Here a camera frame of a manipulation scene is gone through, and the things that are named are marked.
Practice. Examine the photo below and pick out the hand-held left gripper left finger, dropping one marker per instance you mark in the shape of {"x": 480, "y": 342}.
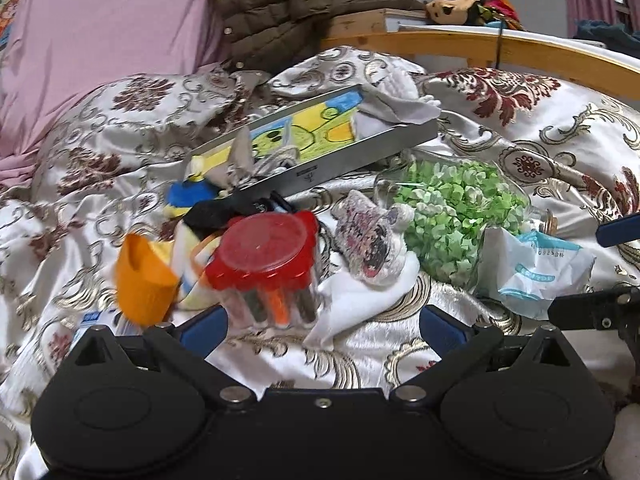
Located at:
{"x": 204, "y": 329}

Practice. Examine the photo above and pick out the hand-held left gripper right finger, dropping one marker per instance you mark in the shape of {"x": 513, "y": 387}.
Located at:
{"x": 442, "y": 329}

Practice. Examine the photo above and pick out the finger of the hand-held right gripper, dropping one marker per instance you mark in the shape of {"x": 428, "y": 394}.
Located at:
{"x": 620, "y": 231}
{"x": 590, "y": 310}

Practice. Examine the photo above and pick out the orange soft cup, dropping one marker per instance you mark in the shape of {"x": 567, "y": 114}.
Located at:
{"x": 145, "y": 280}

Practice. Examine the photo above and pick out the small white sock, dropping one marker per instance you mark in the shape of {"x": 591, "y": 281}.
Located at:
{"x": 431, "y": 101}

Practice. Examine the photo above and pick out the grey tray with drawing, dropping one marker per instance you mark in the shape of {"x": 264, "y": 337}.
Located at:
{"x": 320, "y": 125}

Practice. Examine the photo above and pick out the white blue plastic packet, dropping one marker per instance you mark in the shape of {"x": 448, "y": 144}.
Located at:
{"x": 535, "y": 275}

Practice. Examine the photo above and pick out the plain white cloth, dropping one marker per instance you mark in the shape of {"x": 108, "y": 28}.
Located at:
{"x": 350, "y": 305}

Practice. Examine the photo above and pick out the red lid plastic container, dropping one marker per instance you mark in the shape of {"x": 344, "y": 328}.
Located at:
{"x": 265, "y": 250}

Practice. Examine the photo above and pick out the blue white small box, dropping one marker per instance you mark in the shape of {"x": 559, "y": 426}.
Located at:
{"x": 97, "y": 327}

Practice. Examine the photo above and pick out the white knitted cartoon pouch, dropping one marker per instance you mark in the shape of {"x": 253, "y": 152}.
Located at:
{"x": 370, "y": 240}

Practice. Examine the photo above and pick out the black cloth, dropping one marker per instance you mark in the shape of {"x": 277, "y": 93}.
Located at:
{"x": 215, "y": 212}

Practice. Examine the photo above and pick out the bag of green paper stars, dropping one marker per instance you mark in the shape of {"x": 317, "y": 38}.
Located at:
{"x": 460, "y": 210}

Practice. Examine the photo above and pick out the blue yellow plush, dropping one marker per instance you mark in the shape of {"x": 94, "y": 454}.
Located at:
{"x": 192, "y": 195}

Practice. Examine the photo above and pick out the floral satin blanket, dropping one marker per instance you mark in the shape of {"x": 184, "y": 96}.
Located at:
{"x": 525, "y": 125}

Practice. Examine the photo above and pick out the white mattress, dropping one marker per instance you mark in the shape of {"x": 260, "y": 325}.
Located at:
{"x": 590, "y": 47}

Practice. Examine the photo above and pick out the dark teal bag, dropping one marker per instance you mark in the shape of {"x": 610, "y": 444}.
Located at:
{"x": 610, "y": 37}

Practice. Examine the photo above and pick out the floral satin pillow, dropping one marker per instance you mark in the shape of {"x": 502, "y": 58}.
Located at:
{"x": 125, "y": 120}

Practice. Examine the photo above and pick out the mouse plush toy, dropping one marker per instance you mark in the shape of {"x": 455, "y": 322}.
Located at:
{"x": 460, "y": 5}

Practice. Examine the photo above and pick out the wooden box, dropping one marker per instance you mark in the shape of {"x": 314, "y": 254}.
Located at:
{"x": 360, "y": 22}

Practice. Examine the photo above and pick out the pink hanging cloth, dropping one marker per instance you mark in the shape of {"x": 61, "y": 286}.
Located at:
{"x": 100, "y": 25}

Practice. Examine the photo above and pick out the brown puffer jacket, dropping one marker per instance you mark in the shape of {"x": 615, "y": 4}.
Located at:
{"x": 300, "y": 5}

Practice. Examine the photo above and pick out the wooden bed frame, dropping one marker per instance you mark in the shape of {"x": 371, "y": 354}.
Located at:
{"x": 450, "y": 45}

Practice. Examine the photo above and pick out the cartoon wall poster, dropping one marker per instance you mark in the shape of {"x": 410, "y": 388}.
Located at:
{"x": 7, "y": 20}

